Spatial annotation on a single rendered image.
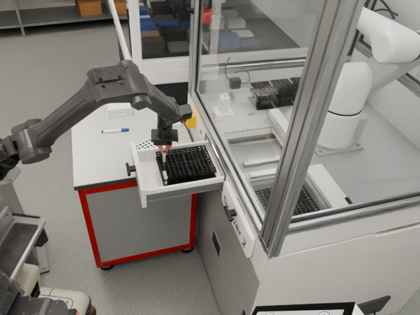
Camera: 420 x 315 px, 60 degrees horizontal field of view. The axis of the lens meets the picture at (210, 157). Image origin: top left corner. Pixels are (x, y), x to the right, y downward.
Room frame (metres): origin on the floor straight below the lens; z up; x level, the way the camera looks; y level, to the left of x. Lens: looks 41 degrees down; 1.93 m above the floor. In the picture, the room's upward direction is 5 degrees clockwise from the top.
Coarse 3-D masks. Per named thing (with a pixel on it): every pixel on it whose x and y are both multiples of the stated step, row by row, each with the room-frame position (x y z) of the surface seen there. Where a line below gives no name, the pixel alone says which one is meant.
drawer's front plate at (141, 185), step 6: (132, 144) 1.18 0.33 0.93; (132, 150) 1.14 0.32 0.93; (132, 156) 1.14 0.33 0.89; (132, 162) 1.18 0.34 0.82; (138, 162) 1.07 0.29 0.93; (138, 168) 1.04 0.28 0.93; (138, 174) 1.00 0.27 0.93; (138, 180) 0.99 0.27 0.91; (144, 186) 0.94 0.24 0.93; (144, 192) 0.93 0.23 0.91; (144, 198) 0.93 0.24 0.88; (144, 204) 0.93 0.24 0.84
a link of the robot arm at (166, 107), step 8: (120, 64) 0.78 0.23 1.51; (144, 80) 0.81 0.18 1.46; (152, 88) 0.83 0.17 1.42; (136, 96) 0.73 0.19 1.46; (144, 96) 0.74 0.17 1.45; (152, 96) 0.82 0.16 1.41; (160, 96) 0.88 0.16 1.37; (136, 104) 0.73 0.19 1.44; (144, 104) 0.75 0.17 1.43; (152, 104) 0.86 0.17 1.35; (160, 104) 0.89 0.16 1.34; (168, 104) 0.93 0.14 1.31; (176, 104) 1.05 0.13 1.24; (160, 112) 0.94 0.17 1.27; (168, 112) 0.96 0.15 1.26; (176, 112) 0.99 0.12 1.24; (168, 120) 1.01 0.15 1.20
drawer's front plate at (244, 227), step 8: (224, 184) 1.00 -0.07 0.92; (224, 192) 0.99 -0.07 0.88; (232, 192) 0.95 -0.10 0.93; (224, 200) 0.98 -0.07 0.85; (232, 200) 0.91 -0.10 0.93; (232, 208) 0.90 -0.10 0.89; (240, 208) 0.88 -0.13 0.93; (240, 216) 0.84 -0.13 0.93; (232, 224) 0.88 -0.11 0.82; (240, 224) 0.83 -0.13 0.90; (248, 224) 0.81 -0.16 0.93; (248, 232) 0.77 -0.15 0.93; (240, 240) 0.81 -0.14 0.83; (248, 240) 0.76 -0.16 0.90; (248, 248) 0.75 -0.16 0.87; (248, 256) 0.74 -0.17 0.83
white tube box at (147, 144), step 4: (144, 140) 1.37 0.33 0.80; (148, 140) 1.38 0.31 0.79; (136, 144) 1.33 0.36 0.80; (140, 144) 1.34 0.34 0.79; (144, 144) 1.34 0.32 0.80; (148, 144) 1.34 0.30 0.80; (152, 144) 1.34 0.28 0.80; (136, 148) 1.31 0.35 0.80; (140, 148) 1.32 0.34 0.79; (144, 148) 1.32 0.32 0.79
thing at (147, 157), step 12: (180, 144) 1.25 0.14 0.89; (192, 144) 1.26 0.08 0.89; (204, 144) 1.28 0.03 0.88; (144, 156) 1.19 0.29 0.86; (156, 156) 1.20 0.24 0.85; (144, 168) 1.14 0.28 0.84; (156, 168) 1.14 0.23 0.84; (216, 168) 1.18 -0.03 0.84; (144, 180) 1.06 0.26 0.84; (156, 180) 1.07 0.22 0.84; (204, 180) 1.04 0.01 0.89; (216, 180) 1.05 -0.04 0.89; (156, 192) 0.96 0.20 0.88; (168, 192) 0.98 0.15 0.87; (180, 192) 0.99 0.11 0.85; (192, 192) 1.01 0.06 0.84
